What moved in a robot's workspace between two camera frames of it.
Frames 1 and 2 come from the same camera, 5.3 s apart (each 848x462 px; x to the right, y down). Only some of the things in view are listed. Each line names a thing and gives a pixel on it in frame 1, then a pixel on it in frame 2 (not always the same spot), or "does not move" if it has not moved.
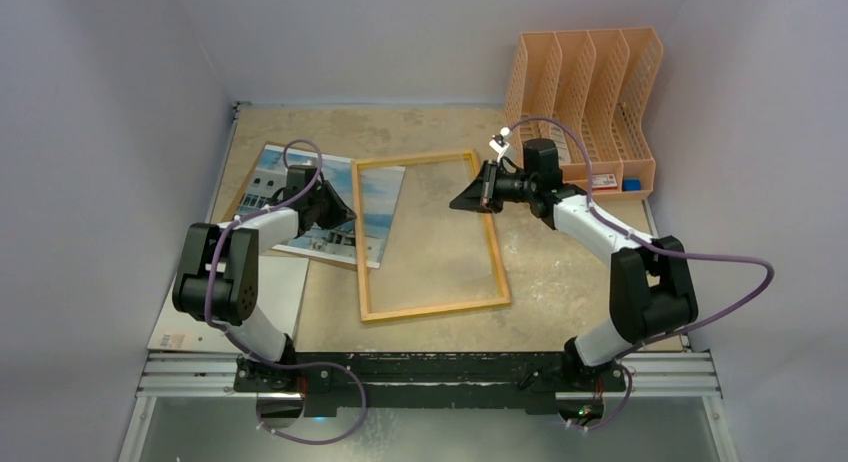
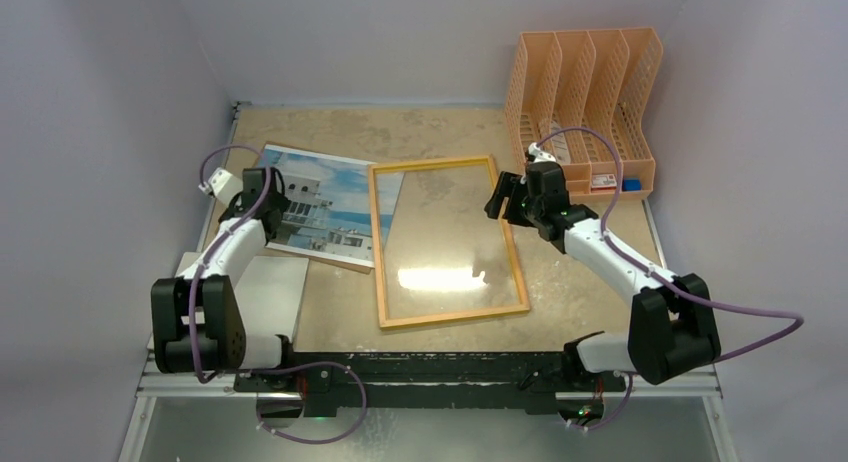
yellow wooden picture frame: (361, 164) -> (385, 323)
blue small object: (632, 185) does not move
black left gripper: (340, 213) -> (234, 204)
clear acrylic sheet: (420, 253) does not move
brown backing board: (226, 212) does not move
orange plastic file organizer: (596, 93) does not move
